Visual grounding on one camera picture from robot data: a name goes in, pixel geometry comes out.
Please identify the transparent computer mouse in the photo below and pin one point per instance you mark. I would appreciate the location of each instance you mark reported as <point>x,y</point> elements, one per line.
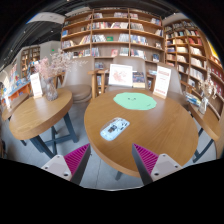
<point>114,129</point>

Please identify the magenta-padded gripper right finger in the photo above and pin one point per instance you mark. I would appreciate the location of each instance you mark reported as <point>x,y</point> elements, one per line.
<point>146,160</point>

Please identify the red and white sign stand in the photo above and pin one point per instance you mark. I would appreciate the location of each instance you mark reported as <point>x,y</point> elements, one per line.
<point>162,81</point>

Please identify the round wooden side table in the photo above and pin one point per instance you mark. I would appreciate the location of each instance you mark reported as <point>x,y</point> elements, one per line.
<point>40,113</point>

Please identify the glass vase with dried flowers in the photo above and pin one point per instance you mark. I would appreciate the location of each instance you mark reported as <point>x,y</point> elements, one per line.
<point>203,105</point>

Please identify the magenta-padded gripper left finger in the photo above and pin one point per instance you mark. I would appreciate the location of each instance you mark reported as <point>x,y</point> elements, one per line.
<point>78,159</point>

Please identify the stack of blue books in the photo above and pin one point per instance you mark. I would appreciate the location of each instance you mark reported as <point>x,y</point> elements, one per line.
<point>152,72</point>

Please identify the tall wooden bookshelf with books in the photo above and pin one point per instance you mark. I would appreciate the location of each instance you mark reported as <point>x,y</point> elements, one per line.
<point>193,53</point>

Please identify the stack of colourful books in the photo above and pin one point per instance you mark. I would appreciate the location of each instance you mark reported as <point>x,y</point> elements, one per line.
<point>192,99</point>

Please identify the wide wooden bookshelf with books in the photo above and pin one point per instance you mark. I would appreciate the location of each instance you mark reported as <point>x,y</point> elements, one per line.
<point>110,33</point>

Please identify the white floral picture board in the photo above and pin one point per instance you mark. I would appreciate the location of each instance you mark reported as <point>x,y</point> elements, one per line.
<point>120,75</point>

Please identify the green round mouse pad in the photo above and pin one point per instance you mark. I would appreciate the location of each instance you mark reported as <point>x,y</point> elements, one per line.
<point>134,101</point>

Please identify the glass vase with pink flowers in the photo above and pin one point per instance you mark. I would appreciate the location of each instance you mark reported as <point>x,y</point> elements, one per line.
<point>51,90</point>

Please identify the beige armchair with wooden arms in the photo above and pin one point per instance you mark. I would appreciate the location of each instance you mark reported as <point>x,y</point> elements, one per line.
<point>78,80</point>
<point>176,88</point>
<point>138,63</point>

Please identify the dark cover book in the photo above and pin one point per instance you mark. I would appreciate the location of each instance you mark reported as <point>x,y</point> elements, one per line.
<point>139,80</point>

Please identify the small white sign stand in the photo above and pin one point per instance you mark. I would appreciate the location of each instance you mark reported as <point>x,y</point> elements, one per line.
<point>36,85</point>

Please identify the distant wooden bookshelf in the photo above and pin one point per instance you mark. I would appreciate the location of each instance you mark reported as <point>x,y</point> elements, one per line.
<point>29,60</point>

